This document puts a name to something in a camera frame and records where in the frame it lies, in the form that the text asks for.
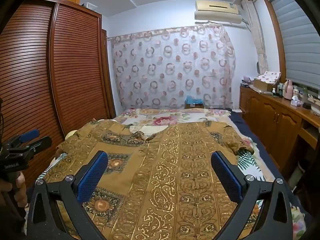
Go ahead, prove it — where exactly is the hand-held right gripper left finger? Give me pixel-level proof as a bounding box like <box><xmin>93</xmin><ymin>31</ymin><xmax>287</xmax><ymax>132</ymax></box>
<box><xmin>26</xmin><ymin>150</ymin><xmax>108</xmax><ymax>240</ymax></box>

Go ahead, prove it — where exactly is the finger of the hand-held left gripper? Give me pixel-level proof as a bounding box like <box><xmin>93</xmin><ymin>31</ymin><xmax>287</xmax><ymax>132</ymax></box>
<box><xmin>4</xmin><ymin>129</ymin><xmax>40</xmax><ymax>148</ymax></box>
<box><xmin>15</xmin><ymin>136</ymin><xmax>52</xmax><ymax>157</ymax></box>

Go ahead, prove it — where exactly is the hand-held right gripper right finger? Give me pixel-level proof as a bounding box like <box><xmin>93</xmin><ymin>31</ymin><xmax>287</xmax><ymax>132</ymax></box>
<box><xmin>211</xmin><ymin>151</ymin><xmax>293</xmax><ymax>240</ymax></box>

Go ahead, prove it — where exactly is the brown gold patterned garment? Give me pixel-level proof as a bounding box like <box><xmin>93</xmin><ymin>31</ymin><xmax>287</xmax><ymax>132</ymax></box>
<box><xmin>36</xmin><ymin>120</ymin><xmax>263</xmax><ymax>240</ymax></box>

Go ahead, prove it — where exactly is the person's left hand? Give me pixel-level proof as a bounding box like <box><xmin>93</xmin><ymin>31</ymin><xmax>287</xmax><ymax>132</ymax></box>
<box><xmin>0</xmin><ymin>173</ymin><xmax>28</xmax><ymax>207</ymax></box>

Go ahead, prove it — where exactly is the navy bed sheet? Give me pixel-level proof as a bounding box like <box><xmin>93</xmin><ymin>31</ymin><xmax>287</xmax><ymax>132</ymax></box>
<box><xmin>229</xmin><ymin>110</ymin><xmax>300</xmax><ymax>205</ymax></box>

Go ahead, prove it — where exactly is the brown louvered wooden wardrobe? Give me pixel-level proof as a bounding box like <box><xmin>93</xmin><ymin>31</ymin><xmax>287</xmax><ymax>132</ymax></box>
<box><xmin>0</xmin><ymin>0</ymin><xmax>117</xmax><ymax>188</ymax></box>

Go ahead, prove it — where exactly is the wooden sideboard cabinet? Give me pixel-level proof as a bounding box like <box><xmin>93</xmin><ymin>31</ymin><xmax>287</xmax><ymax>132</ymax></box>
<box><xmin>239</xmin><ymin>85</ymin><xmax>320</xmax><ymax>195</ymax></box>

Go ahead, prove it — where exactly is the box with blue cloth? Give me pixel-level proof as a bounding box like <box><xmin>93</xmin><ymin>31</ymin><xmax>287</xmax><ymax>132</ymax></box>
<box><xmin>184</xmin><ymin>95</ymin><xmax>205</xmax><ymax>109</ymax></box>

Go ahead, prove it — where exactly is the floral blanket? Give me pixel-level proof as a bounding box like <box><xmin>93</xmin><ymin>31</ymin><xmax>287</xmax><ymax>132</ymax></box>
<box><xmin>37</xmin><ymin>108</ymin><xmax>307</xmax><ymax>240</ymax></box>

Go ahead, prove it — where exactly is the cardboard box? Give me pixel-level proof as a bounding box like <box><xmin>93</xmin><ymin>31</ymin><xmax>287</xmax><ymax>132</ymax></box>
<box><xmin>253</xmin><ymin>78</ymin><xmax>275</xmax><ymax>92</ymax></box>

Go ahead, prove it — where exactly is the tissue box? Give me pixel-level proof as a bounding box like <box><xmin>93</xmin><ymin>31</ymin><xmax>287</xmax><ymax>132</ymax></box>
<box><xmin>290</xmin><ymin>96</ymin><xmax>303</xmax><ymax>108</ymax></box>

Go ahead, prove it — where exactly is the pink bottle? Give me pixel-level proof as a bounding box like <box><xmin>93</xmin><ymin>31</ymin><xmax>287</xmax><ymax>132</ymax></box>
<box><xmin>285</xmin><ymin>80</ymin><xmax>295</xmax><ymax>98</ymax></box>

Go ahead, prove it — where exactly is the white red printed cloth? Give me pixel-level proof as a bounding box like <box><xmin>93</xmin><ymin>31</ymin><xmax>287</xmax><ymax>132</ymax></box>
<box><xmin>257</xmin><ymin>71</ymin><xmax>282</xmax><ymax>84</ymax></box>

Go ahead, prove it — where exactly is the sheer circle patterned curtain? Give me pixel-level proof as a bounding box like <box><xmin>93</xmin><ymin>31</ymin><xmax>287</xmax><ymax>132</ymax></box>
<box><xmin>107</xmin><ymin>23</ymin><xmax>237</xmax><ymax>110</ymax></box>

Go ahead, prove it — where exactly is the white box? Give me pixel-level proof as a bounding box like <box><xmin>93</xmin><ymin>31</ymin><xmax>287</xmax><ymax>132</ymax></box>
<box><xmin>80</xmin><ymin>2</ymin><xmax>97</xmax><ymax>12</ymax></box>

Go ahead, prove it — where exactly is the beige patterned side curtain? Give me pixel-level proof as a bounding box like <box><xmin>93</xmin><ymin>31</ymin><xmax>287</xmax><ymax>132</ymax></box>
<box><xmin>241</xmin><ymin>0</ymin><xmax>269</xmax><ymax>75</ymax></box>

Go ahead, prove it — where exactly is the grey window blind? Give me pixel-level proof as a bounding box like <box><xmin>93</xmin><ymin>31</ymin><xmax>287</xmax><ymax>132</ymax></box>
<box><xmin>266</xmin><ymin>0</ymin><xmax>320</xmax><ymax>90</ymax></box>

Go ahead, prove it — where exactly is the beige air conditioner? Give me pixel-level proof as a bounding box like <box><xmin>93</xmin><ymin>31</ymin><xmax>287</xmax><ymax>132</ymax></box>
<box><xmin>194</xmin><ymin>0</ymin><xmax>247</xmax><ymax>28</ymax></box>

